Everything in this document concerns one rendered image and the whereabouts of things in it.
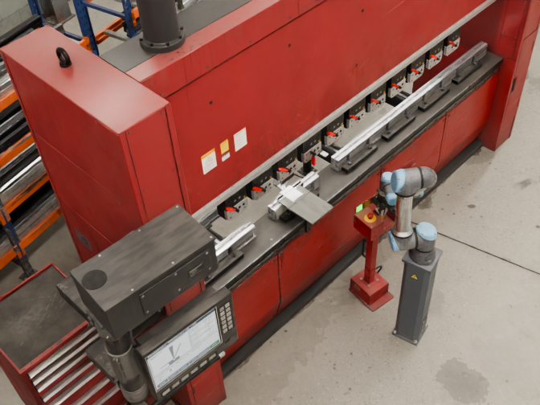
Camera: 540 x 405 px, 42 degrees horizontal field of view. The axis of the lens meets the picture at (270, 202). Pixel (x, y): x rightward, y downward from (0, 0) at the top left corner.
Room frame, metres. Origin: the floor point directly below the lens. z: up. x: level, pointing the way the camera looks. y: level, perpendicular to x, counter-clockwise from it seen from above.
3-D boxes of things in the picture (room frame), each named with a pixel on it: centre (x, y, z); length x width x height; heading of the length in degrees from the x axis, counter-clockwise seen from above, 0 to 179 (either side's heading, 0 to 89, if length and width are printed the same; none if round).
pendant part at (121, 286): (1.70, 0.49, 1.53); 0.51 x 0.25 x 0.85; 129
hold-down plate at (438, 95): (3.82, -1.18, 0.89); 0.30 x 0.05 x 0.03; 133
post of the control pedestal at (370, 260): (2.89, -0.63, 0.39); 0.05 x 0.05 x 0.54; 34
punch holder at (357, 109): (3.30, -0.53, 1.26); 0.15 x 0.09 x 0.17; 133
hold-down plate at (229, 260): (2.46, 0.30, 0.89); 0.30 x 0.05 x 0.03; 133
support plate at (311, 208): (2.80, -0.21, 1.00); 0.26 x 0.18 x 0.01; 43
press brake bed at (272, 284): (3.32, -0.62, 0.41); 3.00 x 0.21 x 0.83; 133
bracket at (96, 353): (1.83, 0.67, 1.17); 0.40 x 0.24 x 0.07; 133
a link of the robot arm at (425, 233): (2.54, -0.85, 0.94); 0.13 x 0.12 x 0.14; 95
